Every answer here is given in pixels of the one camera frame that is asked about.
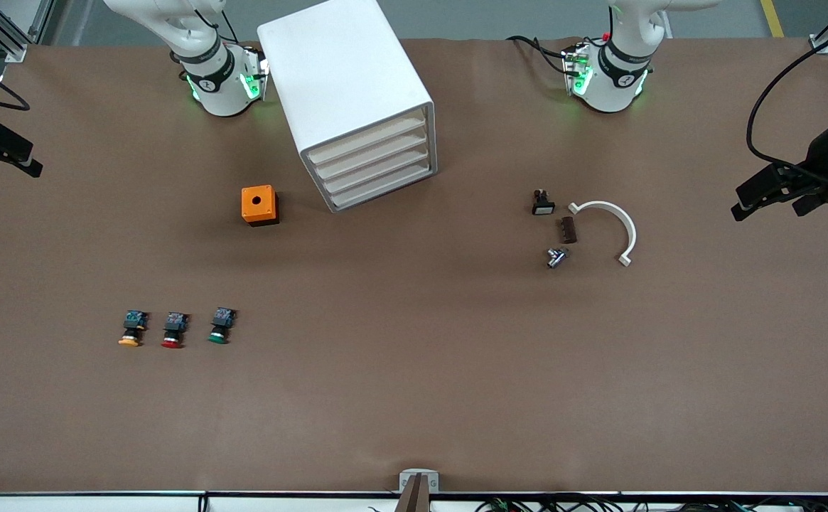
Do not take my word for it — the yellow push button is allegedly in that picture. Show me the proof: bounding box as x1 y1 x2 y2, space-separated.
118 310 149 348

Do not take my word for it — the red push button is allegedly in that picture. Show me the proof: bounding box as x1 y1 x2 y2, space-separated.
161 311 189 349

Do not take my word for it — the green push button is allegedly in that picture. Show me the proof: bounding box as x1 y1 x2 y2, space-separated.
208 307 237 345

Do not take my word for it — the orange box with hole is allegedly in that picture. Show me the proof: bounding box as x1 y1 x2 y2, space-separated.
241 185 280 227

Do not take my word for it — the white curved bracket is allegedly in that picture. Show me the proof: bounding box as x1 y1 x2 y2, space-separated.
568 201 637 267

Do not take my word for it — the black left base cable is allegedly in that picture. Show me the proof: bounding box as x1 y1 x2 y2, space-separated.
506 36 572 75

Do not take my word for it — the black cable bundle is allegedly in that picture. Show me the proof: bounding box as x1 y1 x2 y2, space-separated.
474 496 828 512

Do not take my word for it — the grey metal table bracket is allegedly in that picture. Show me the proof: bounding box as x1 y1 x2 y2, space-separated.
399 469 439 494

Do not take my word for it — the brown camera post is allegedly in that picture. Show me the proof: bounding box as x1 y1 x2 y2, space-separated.
394 474 431 512

